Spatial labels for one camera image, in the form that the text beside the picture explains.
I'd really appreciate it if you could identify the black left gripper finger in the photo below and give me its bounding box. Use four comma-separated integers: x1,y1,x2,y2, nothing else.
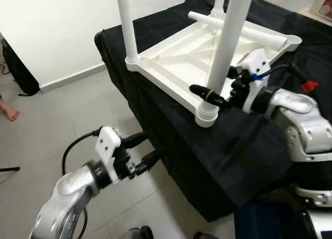
136,148,164,175
122,132,148,149

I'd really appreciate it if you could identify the white plastic table leg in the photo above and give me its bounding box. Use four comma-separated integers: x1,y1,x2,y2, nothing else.
211,0,227,18
188,11,289,49
115,0,141,64
196,0,255,129

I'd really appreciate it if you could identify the black tablecloth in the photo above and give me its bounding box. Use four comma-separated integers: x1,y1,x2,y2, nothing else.
94,0,332,222

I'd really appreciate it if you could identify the black robot left foot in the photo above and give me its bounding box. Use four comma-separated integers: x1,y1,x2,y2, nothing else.
119,226,154,239

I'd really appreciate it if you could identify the black robot foot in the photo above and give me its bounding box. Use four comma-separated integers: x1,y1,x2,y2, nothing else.
119,226,154,239
195,231,219,239

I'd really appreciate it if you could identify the black robot right foot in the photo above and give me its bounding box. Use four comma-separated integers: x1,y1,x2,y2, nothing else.
195,231,219,239

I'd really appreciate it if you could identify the red food poster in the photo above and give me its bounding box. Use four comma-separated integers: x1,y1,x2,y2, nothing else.
317,0,332,20

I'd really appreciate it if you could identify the person bare foot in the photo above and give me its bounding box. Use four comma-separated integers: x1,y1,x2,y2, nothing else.
0,96,20,122

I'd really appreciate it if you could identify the black floor bin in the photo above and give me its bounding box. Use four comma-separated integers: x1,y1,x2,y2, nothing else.
0,36,40,97

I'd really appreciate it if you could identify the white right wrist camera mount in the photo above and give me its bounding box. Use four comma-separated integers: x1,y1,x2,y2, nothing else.
240,49,272,113

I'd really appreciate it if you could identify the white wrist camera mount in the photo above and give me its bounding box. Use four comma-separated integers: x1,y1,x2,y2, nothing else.
240,49,272,113
96,126,123,170

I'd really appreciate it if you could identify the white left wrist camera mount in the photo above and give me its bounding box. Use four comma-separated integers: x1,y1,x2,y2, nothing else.
96,126,123,170

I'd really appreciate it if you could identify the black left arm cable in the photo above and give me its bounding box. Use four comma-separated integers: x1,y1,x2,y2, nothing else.
62,128,104,175

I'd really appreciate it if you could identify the black right arm cable red connector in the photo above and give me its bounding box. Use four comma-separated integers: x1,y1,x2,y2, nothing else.
254,63,320,93

